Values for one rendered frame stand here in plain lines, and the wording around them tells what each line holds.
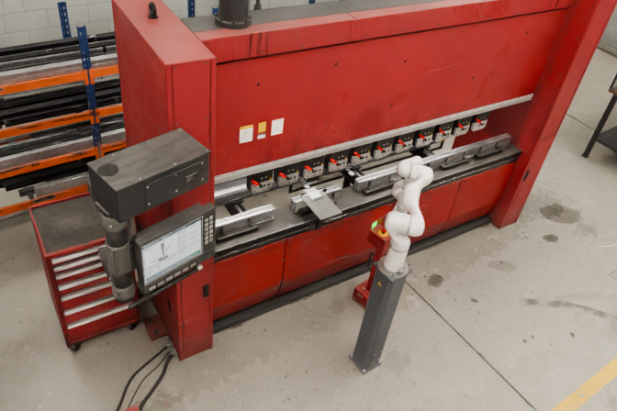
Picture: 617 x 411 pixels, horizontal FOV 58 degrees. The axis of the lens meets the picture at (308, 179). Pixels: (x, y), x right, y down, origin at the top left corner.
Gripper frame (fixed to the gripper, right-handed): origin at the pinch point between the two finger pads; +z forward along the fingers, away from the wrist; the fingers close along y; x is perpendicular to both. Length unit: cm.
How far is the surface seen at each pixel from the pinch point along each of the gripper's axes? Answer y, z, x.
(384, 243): 4.9, 8.4, -15.1
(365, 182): -37.9, -7.9, 5.0
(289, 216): -48, 1, -61
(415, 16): -46, -138, 13
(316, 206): -37, -13, -49
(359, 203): -29.1, -0.4, -8.9
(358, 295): 0, 78, -15
